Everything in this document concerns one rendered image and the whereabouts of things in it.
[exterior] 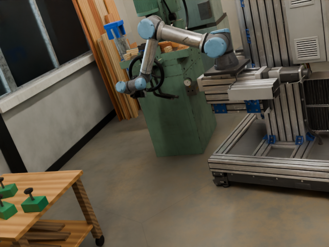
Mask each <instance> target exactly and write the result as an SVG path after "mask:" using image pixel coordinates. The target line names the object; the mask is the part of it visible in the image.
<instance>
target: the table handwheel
mask: <svg viewBox="0 0 329 247"><path fill-rule="evenodd" d="M142 59H143V55H139V56H137V57H135V58H134V59H133V60H132V61H131V62H130V65H129V68H128V74H129V78H130V80H131V78H132V76H133V75H132V67H133V65H134V63H135V62H136V61H138V60H140V62H141V64H142ZM154 63H156V65H157V66H158V67H159V69H160V72H161V76H158V75H154V74H151V76H153V77H157V78H160V82H159V83H158V85H157V86H155V87H153V88H152V90H151V91H150V92H153V91H156V90H158V89H159V88H160V87H161V86H162V84H163V82H164V78H165V73H164V69H163V67H162V65H161V63H160V62H159V61H158V60H157V59H156V58H154ZM153 68H154V69H156V66H153Z"/></svg>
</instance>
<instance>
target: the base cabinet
mask: <svg viewBox="0 0 329 247"><path fill-rule="evenodd" d="M204 73H205V71H204V66H203V62H202V58H201V55H200V56H199V57H198V58H197V59H196V60H195V61H194V63H193V64H192V65H191V66H190V67H189V68H188V69H187V70H186V71H185V73H184V74H181V75H175V76H169V77H165V78H164V82H163V84H162V86H161V87H160V88H161V91H162V92H163V93H167V94H172V95H177V96H179V97H178V99H176V98H174V100H170V99H164V98H161V97H157V96H155V95H154V94H153V92H146V96H144V98H139V101H140V104H141V108H142V111H143V114H144V117H145V121H146V124H147V127H148V130H149V133H150V137H151V140H152V143H153V146H154V150H155V153H156V156H157V157H163V156H176V155H190V154H203V153H204V151H205V149H206V147H207V145H208V143H209V140H210V138H211V136H212V134H213V132H214V130H215V128H216V125H217V123H216V119H215V114H214V113H213V112H212V107H211V104H207V101H206V97H205V93H204V91H202V92H200V91H199V92H198V94H197V95H193V96H187V93H186V89H185V85H184V79H185V78H187V77H189V78H191V80H192V81H196V80H197V78H198V77H200V76H201V75H202V74H204Z"/></svg>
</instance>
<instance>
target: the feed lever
mask: <svg viewBox="0 0 329 247"><path fill-rule="evenodd" d="M163 2H164V4H165V5H166V7H167V9H168V11H169V13H170V14H169V15H168V18H169V20H170V21H173V20H175V21H176V19H177V17H176V14H175V13H171V11H170V10H169V8H168V6H167V4H166V2H165V0H163Z"/></svg>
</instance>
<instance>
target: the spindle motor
mask: <svg viewBox="0 0 329 247"><path fill-rule="evenodd" d="M133 2H134V6H135V9H136V13H137V16H138V17H143V16H147V15H150V14H153V13H156V12H158V11H159V9H158V5H157V1H156V0H133Z"/></svg>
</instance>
